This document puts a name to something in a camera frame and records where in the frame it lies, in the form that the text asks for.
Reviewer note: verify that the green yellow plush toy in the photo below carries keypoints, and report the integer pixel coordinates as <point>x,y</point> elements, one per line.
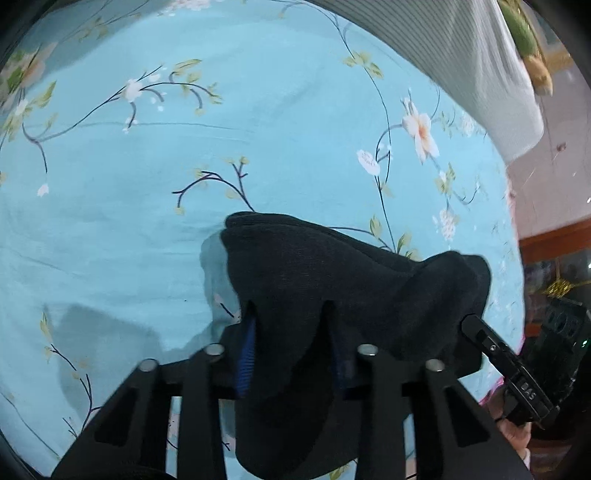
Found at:
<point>528,48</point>

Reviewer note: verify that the black knit pants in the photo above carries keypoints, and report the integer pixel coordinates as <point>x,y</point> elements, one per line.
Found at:
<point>317,295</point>

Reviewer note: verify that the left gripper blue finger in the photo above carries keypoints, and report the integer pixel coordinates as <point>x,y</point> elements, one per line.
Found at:
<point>244,363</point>

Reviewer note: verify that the light blue floral bedsheet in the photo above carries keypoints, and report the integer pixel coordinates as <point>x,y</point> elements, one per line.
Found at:
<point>131,129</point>

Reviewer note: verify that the person right hand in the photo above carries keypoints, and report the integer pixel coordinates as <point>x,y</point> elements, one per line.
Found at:
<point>518,436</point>

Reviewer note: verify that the grey striped bolster pillow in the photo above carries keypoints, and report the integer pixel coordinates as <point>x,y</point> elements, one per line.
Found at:
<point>466,48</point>

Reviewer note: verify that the wooden glass cabinet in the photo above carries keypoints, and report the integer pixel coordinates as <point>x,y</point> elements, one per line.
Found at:
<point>556,266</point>

